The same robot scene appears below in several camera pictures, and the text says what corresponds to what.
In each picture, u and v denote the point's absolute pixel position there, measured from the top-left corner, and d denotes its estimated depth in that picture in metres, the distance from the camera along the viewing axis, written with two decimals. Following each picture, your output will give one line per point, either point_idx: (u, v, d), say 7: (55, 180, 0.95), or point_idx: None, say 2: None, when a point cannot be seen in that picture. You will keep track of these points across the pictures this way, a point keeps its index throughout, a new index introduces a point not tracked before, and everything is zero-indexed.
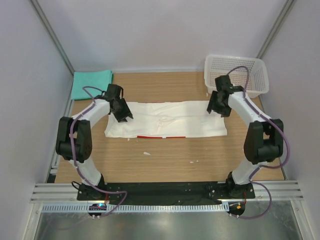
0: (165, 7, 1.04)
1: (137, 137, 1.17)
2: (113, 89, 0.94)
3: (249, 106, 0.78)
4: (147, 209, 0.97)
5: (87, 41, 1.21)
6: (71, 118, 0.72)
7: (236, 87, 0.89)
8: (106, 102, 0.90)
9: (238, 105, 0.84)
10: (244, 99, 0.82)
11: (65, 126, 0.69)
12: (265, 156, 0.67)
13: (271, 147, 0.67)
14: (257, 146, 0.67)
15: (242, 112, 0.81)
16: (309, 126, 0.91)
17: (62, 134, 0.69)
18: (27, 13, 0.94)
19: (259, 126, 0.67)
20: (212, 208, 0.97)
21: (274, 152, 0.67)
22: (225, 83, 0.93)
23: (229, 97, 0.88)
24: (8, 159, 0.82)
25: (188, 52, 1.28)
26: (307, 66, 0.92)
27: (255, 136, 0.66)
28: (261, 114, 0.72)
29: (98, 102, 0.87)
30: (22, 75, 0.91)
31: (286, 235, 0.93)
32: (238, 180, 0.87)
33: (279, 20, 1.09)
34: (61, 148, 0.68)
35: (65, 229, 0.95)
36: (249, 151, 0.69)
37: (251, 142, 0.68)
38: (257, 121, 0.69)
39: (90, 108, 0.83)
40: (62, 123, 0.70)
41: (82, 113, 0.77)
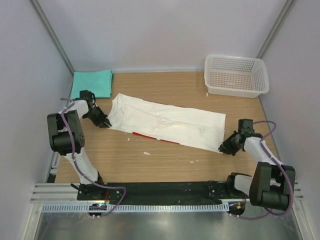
0: (165, 6, 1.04)
1: (133, 133, 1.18)
2: (85, 93, 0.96)
3: (264, 151, 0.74)
4: (147, 209, 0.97)
5: (88, 41, 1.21)
6: (58, 114, 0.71)
7: (256, 134, 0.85)
8: (83, 101, 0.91)
9: (251, 147, 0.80)
10: (260, 144, 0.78)
11: (54, 120, 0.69)
12: (268, 202, 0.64)
13: (277, 194, 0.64)
14: (261, 189, 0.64)
15: (254, 156, 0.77)
16: (309, 126, 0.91)
17: (53, 129, 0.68)
18: (27, 13, 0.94)
19: (269, 169, 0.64)
20: (212, 207, 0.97)
21: (280, 202, 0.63)
22: (246, 126, 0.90)
23: (247, 141, 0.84)
24: (8, 159, 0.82)
25: (188, 52, 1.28)
26: (307, 66, 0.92)
27: (261, 177, 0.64)
28: (273, 157, 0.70)
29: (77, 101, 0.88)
30: (22, 75, 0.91)
31: (286, 235, 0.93)
32: (238, 183, 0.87)
33: (279, 20, 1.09)
34: (57, 141, 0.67)
35: (66, 229, 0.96)
36: (253, 191, 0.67)
37: (257, 184, 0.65)
38: (268, 164, 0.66)
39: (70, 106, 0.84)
40: (49, 119, 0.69)
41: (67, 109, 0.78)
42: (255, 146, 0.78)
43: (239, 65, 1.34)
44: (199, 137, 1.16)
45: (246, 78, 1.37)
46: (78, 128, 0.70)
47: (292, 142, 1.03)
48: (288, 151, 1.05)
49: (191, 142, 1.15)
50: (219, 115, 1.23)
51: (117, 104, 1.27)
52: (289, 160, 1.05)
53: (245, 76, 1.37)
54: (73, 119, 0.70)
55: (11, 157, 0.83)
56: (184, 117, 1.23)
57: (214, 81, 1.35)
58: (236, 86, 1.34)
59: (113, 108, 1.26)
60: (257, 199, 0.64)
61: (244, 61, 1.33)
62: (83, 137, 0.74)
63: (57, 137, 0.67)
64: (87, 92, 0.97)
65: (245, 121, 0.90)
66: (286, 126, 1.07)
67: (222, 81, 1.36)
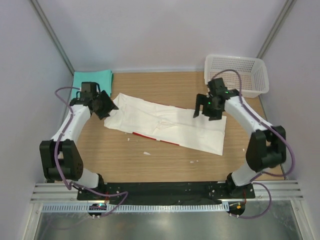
0: (166, 6, 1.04)
1: (133, 133, 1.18)
2: (89, 86, 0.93)
3: (248, 113, 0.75)
4: (147, 209, 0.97)
5: (88, 41, 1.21)
6: (52, 142, 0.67)
7: (232, 91, 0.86)
8: (85, 106, 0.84)
9: (234, 110, 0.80)
10: (242, 105, 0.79)
11: (48, 152, 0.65)
12: (270, 162, 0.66)
13: (273, 154, 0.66)
14: (260, 155, 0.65)
15: (240, 118, 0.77)
16: (309, 126, 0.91)
17: (47, 161, 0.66)
18: (27, 12, 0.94)
19: (263, 135, 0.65)
20: (212, 208, 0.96)
21: (278, 159, 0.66)
22: (218, 86, 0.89)
23: (226, 104, 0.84)
24: (8, 159, 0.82)
25: (188, 52, 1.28)
26: (307, 66, 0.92)
27: (258, 145, 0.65)
28: (262, 121, 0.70)
29: (77, 111, 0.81)
30: (22, 75, 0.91)
31: (286, 235, 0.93)
32: (238, 181, 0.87)
33: (279, 20, 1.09)
34: (51, 173, 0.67)
35: (65, 229, 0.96)
36: (253, 159, 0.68)
37: (255, 152, 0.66)
38: (259, 131, 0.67)
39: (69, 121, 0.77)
40: (43, 150, 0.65)
41: (62, 131, 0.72)
42: (237, 110, 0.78)
43: (238, 65, 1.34)
44: (199, 136, 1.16)
45: (246, 78, 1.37)
46: (72, 163, 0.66)
47: (292, 142, 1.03)
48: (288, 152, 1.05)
49: (191, 142, 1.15)
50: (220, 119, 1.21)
51: (118, 103, 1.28)
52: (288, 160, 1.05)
53: (245, 76, 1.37)
54: (69, 153, 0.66)
55: (11, 157, 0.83)
56: (184, 117, 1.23)
57: None
58: (236, 86, 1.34)
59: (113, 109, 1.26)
60: (259, 165, 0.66)
61: (244, 61, 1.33)
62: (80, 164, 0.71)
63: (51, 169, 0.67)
64: (89, 85, 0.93)
65: (215, 81, 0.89)
66: (287, 126, 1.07)
67: None
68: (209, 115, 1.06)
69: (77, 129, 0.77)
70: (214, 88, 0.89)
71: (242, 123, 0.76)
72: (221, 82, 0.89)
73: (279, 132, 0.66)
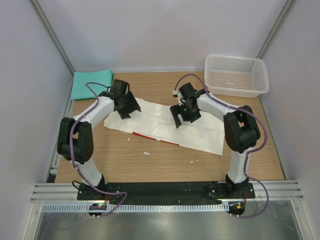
0: (165, 6, 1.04)
1: (133, 133, 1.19)
2: (119, 85, 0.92)
3: (217, 102, 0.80)
4: (147, 209, 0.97)
5: (88, 41, 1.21)
6: (72, 119, 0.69)
7: (200, 90, 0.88)
8: (111, 99, 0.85)
9: (207, 106, 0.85)
10: (210, 99, 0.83)
11: (66, 128, 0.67)
12: (247, 139, 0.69)
13: (248, 131, 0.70)
14: (236, 134, 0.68)
15: (214, 111, 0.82)
16: (309, 126, 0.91)
17: (63, 135, 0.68)
18: (27, 12, 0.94)
19: (233, 115, 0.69)
20: (212, 207, 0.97)
21: (253, 135, 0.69)
22: (188, 90, 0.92)
23: (198, 102, 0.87)
24: (8, 159, 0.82)
25: (188, 51, 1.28)
26: (307, 65, 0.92)
27: (232, 125, 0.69)
28: (230, 105, 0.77)
29: (103, 100, 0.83)
30: (22, 75, 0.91)
31: (286, 235, 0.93)
32: (236, 178, 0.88)
33: (279, 20, 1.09)
34: (63, 148, 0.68)
35: (65, 229, 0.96)
36: (232, 140, 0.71)
37: (230, 132, 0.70)
38: (230, 113, 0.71)
39: (93, 108, 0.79)
40: (62, 124, 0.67)
41: (84, 115, 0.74)
42: (208, 103, 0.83)
43: (238, 65, 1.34)
44: (199, 136, 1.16)
45: (246, 78, 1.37)
46: (85, 143, 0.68)
47: (292, 142, 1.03)
48: (288, 152, 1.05)
49: (191, 142, 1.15)
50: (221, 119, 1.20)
51: None
52: (289, 160, 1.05)
53: (245, 76, 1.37)
54: (84, 134, 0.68)
55: (11, 157, 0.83)
56: None
57: (215, 81, 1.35)
58: (236, 86, 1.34)
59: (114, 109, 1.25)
60: (238, 144, 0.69)
61: (244, 61, 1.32)
62: (90, 149, 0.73)
63: (64, 144, 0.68)
64: (120, 84, 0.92)
65: (185, 87, 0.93)
66: (287, 126, 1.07)
67: (222, 81, 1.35)
68: (188, 119, 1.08)
69: (97, 116, 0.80)
70: (185, 93, 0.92)
71: (216, 114, 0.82)
72: (189, 86, 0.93)
73: (247, 110, 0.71)
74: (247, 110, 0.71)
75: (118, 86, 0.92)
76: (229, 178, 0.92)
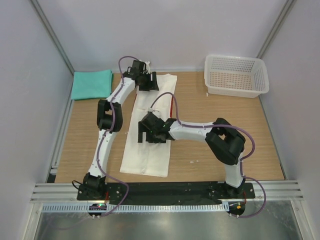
0: (165, 6, 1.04)
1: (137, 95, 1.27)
2: (138, 64, 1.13)
3: (190, 126, 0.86)
4: (147, 209, 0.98)
5: (88, 41, 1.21)
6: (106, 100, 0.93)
7: (169, 121, 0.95)
8: (132, 79, 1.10)
9: (180, 133, 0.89)
10: (182, 126, 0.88)
11: (103, 107, 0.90)
12: (236, 148, 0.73)
13: (233, 140, 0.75)
14: (225, 149, 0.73)
15: (191, 136, 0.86)
16: (310, 125, 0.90)
17: (100, 113, 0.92)
18: (27, 12, 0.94)
19: (213, 135, 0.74)
20: (212, 207, 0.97)
21: (238, 141, 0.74)
22: (153, 121, 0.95)
23: (171, 133, 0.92)
24: (8, 158, 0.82)
25: (188, 51, 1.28)
26: (307, 65, 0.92)
27: (216, 144, 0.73)
28: (205, 125, 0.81)
29: (126, 82, 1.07)
30: (23, 75, 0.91)
31: (286, 236, 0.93)
32: (236, 182, 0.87)
33: (280, 20, 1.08)
34: (102, 122, 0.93)
35: (65, 229, 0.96)
36: (224, 158, 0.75)
37: (219, 151, 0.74)
38: (210, 134, 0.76)
39: (120, 89, 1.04)
40: (100, 105, 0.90)
41: (114, 96, 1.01)
42: (182, 131, 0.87)
43: (238, 65, 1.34)
44: (142, 162, 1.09)
45: (246, 78, 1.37)
46: (119, 117, 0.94)
47: (292, 142, 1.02)
48: (289, 151, 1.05)
49: (131, 165, 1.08)
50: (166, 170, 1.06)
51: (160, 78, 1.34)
52: (289, 160, 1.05)
53: (246, 76, 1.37)
54: (117, 111, 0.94)
55: (11, 157, 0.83)
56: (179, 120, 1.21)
57: (214, 81, 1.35)
58: (236, 86, 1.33)
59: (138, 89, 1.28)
60: (231, 157, 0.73)
61: (244, 61, 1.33)
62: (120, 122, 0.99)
63: (103, 119, 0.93)
64: (138, 63, 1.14)
65: (149, 118, 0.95)
66: (287, 126, 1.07)
67: (222, 81, 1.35)
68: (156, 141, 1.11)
69: (124, 95, 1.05)
70: (151, 124, 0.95)
71: (195, 138, 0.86)
72: (153, 116, 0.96)
73: (221, 123, 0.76)
74: (222, 123, 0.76)
75: (137, 67, 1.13)
76: (229, 185, 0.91)
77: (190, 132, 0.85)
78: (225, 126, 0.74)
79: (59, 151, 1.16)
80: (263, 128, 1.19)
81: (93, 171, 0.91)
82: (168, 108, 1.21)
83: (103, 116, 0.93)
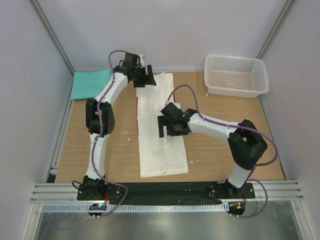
0: (165, 6, 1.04)
1: (137, 98, 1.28)
2: (131, 58, 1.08)
3: (212, 122, 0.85)
4: (147, 209, 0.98)
5: (88, 41, 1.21)
6: (95, 101, 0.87)
7: (187, 113, 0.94)
8: (124, 74, 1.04)
9: (200, 127, 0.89)
10: (203, 120, 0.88)
11: (91, 108, 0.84)
12: (257, 153, 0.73)
13: (255, 145, 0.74)
14: (245, 152, 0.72)
15: (210, 131, 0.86)
16: (310, 125, 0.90)
17: (89, 114, 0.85)
18: (27, 12, 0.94)
19: (237, 136, 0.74)
20: (212, 207, 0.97)
21: (260, 147, 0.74)
22: (173, 111, 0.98)
23: (190, 125, 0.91)
24: (8, 159, 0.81)
25: (189, 51, 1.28)
26: (307, 66, 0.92)
27: (238, 146, 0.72)
28: (229, 124, 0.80)
29: (117, 79, 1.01)
30: (22, 76, 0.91)
31: (286, 236, 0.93)
32: (238, 184, 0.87)
33: (280, 20, 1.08)
34: (91, 124, 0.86)
35: (65, 229, 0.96)
36: (242, 161, 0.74)
37: (240, 153, 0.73)
38: (233, 134, 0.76)
39: (110, 86, 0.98)
40: (88, 106, 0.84)
41: (103, 94, 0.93)
42: (203, 125, 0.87)
43: (238, 65, 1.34)
44: (155, 161, 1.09)
45: (246, 78, 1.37)
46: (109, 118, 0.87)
47: (292, 142, 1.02)
48: (289, 151, 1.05)
49: (145, 164, 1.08)
50: (183, 169, 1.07)
51: (159, 77, 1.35)
52: (288, 160, 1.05)
53: (246, 76, 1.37)
54: (106, 112, 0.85)
55: (11, 157, 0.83)
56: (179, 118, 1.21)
57: (214, 81, 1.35)
58: (236, 86, 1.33)
59: (138, 91, 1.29)
60: (250, 161, 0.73)
61: (244, 61, 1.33)
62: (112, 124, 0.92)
63: (91, 120, 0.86)
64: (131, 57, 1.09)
65: (170, 108, 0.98)
66: (287, 126, 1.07)
67: (222, 81, 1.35)
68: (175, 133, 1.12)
69: (115, 92, 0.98)
70: (170, 114, 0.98)
71: (214, 134, 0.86)
72: (174, 107, 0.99)
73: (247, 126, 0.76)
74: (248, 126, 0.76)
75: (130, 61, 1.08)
76: (230, 184, 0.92)
77: (212, 127, 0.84)
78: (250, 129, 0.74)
79: (59, 151, 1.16)
80: (263, 128, 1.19)
81: (91, 174, 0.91)
82: None
83: (92, 117, 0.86)
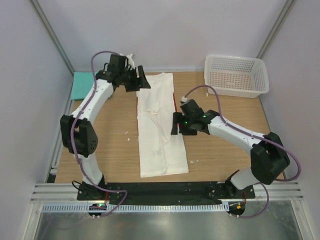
0: (165, 6, 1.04)
1: (137, 98, 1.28)
2: (117, 61, 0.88)
3: (235, 129, 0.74)
4: (147, 209, 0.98)
5: (88, 41, 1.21)
6: (71, 116, 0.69)
7: (209, 114, 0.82)
8: (108, 82, 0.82)
9: (220, 131, 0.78)
10: (225, 125, 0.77)
11: (67, 126, 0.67)
12: (279, 169, 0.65)
13: (278, 161, 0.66)
14: (267, 168, 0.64)
15: (231, 138, 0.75)
16: (310, 125, 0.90)
17: (64, 133, 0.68)
18: (27, 12, 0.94)
19: (263, 150, 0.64)
20: (212, 207, 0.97)
21: (283, 164, 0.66)
22: (193, 109, 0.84)
23: (209, 127, 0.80)
24: (8, 158, 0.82)
25: (189, 52, 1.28)
26: (307, 65, 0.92)
27: (262, 160, 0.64)
28: (254, 135, 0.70)
29: (100, 87, 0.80)
30: (23, 76, 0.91)
31: (286, 236, 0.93)
32: (240, 185, 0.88)
33: (279, 20, 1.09)
34: (68, 145, 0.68)
35: (65, 229, 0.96)
36: (260, 174, 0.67)
37: (261, 167, 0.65)
38: (257, 145, 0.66)
39: (91, 97, 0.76)
40: (62, 123, 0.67)
41: (82, 110, 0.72)
42: (225, 130, 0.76)
43: (238, 65, 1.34)
44: (156, 160, 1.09)
45: (246, 78, 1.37)
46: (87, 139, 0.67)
47: (292, 142, 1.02)
48: None
49: (145, 163, 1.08)
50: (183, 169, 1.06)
51: (159, 77, 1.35)
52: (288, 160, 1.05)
53: (246, 76, 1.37)
54: (84, 131, 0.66)
55: (11, 157, 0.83)
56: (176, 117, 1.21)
57: (215, 81, 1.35)
58: (236, 86, 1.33)
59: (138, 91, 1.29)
60: (270, 177, 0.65)
61: (244, 61, 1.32)
62: (95, 143, 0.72)
63: (68, 140, 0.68)
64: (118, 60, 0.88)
65: (189, 106, 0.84)
66: (287, 126, 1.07)
67: (222, 81, 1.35)
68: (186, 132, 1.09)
69: (98, 104, 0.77)
70: (189, 111, 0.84)
71: (235, 142, 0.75)
72: (194, 104, 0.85)
73: (275, 140, 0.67)
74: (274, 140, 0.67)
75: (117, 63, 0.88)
76: (231, 183, 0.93)
77: (234, 135, 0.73)
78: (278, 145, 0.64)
79: (59, 151, 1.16)
80: (263, 128, 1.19)
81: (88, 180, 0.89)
82: (172, 106, 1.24)
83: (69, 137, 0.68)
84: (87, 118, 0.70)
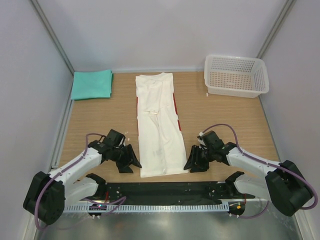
0: (165, 6, 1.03)
1: (137, 98, 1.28)
2: (114, 135, 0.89)
3: (252, 158, 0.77)
4: (147, 209, 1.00)
5: (87, 41, 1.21)
6: (47, 175, 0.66)
7: (228, 146, 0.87)
8: (99, 153, 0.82)
9: (238, 161, 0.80)
10: (242, 154, 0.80)
11: (38, 185, 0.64)
12: (299, 199, 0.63)
13: (298, 191, 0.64)
14: (286, 198, 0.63)
15: (249, 168, 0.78)
16: (310, 125, 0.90)
17: (32, 191, 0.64)
18: (27, 12, 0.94)
19: (278, 178, 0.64)
20: (212, 207, 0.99)
21: (304, 194, 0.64)
22: (212, 140, 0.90)
23: (228, 157, 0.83)
24: (8, 159, 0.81)
25: (188, 52, 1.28)
26: (307, 65, 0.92)
27: (278, 189, 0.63)
28: (269, 162, 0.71)
29: (88, 155, 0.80)
30: (22, 76, 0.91)
31: (286, 235, 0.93)
32: (241, 188, 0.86)
33: (279, 20, 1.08)
34: (30, 205, 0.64)
35: (66, 229, 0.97)
36: (279, 203, 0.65)
37: (279, 197, 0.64)
38: (272, 173, 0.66)
39: (75, 162, 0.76)
40: (35, 181, 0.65)
41: (61, 171, 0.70)
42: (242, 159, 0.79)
43: (238, 65, 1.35)
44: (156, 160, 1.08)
45: (246, 78, 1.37)
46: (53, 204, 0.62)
47: (293, 143, 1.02)
48: (289, 152, 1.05)
49: (146, 164, 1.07)
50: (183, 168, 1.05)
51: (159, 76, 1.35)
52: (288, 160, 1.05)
53: (245, 76, 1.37)
54: (52, 197, 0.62)
55: (10, 158, 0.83)
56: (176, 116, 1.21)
57: (214, 81, 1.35)
58: (236, 86, 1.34)
59: (138, 91, 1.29)
60: (291, 209, 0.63)
61: (243, 61, 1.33)
62: (60, 212, 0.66)
63: (32, 200, 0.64)
64: (117, 135, 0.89)
65: (209, 137, 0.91)
66: (287, 127, 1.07)
67: (222, 82, 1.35)
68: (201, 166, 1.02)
69: (80, 171, 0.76)
70: (209, 142, 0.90)
71: (252, 172, 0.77)
72: (214, 135, 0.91)
73: (291, 169, 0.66)
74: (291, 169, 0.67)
75: (113, 137, 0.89)
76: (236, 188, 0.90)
77: (248, 163, 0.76)
78: (294, 174, 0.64)
79: (59, 151, 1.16)
80: (263, 128, 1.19)
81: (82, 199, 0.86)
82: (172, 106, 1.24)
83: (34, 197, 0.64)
84: (63, 181, 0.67)
